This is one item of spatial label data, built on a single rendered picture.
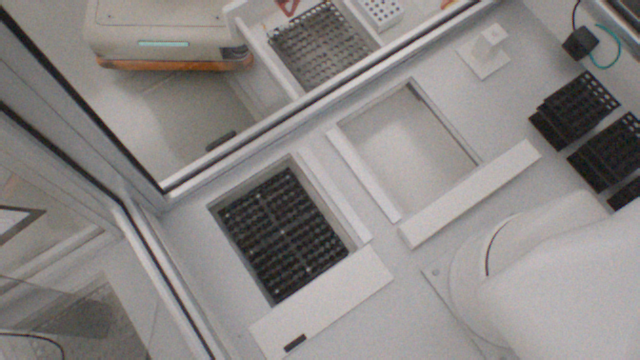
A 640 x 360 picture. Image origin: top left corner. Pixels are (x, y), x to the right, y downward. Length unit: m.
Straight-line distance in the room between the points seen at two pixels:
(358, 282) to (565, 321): 0.57
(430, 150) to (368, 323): 0.44
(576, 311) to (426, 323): 0.56
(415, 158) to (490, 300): 0.75
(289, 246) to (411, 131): 0.40
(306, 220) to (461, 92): 0.43
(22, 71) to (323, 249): 0.66
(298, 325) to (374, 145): 0.46
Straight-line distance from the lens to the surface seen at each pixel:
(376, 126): 1.25
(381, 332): 1.02
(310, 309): 1.00
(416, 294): 1.03
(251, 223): 1.12
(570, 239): 0.52
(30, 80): 0.64
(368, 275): 1.01
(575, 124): 1.13
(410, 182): 1.20
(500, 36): 1.17
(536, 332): 0.50
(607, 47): 1.25
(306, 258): 1.07
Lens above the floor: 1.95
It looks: 71 degrees down
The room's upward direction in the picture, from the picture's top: 2 degrees clockwise
